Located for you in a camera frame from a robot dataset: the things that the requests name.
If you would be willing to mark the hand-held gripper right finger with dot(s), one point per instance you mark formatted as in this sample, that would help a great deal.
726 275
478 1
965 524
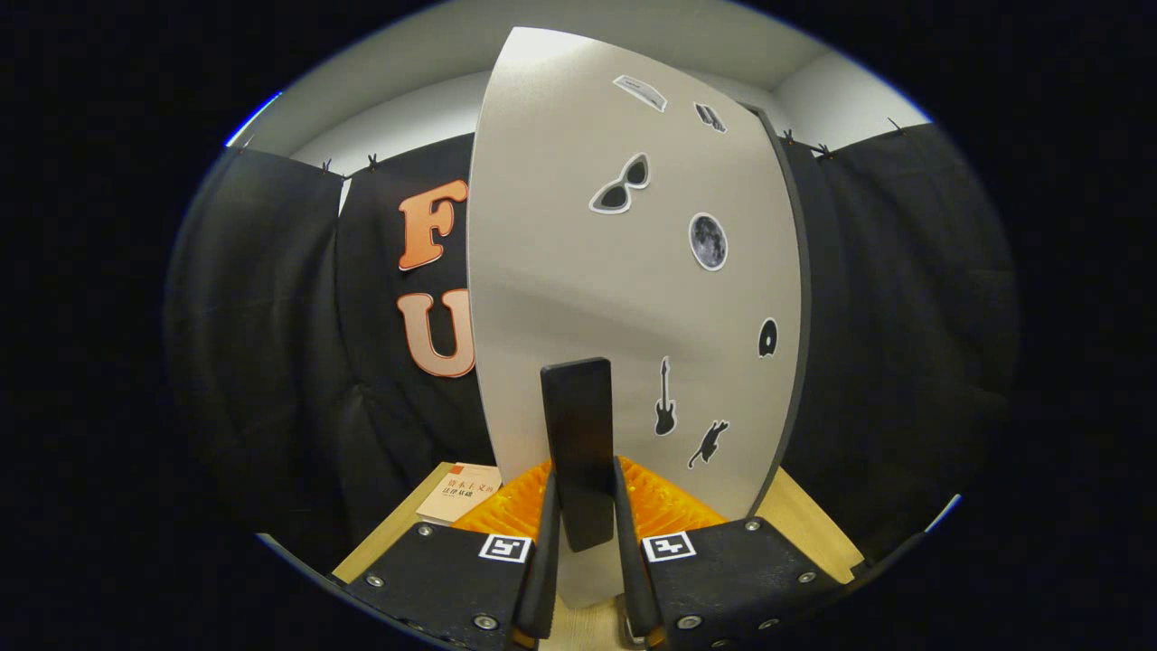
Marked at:
630 579

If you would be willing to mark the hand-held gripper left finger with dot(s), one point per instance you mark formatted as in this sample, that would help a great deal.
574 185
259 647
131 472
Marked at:
547 579

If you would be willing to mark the light grey shoe cabinet door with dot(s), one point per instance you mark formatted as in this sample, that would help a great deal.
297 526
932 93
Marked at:
578 226

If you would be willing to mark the beige cover book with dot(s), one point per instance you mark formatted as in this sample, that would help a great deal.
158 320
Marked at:
456 495

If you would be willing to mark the black backdrop cloth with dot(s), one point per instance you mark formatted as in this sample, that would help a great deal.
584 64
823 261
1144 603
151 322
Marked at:
271 316

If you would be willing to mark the row of black cloth clips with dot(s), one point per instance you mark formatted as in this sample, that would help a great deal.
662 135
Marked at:
371 162

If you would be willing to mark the ceiling light strip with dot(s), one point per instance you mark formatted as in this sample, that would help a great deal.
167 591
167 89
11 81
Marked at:
253 117

